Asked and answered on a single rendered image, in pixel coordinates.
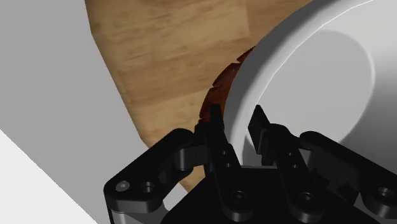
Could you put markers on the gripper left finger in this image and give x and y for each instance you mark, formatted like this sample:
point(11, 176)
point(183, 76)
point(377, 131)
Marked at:
point(217, 139)

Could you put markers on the wooden table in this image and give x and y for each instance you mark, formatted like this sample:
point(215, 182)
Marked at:
point(170, 62)

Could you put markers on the reddish brown jagged round thing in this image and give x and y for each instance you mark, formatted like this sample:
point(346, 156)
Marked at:
point(217, 93)

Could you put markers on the white bowl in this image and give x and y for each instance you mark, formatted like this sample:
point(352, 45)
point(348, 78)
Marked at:
point(325, 77)

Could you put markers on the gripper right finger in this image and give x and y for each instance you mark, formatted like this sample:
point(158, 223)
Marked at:
point(280, 145)

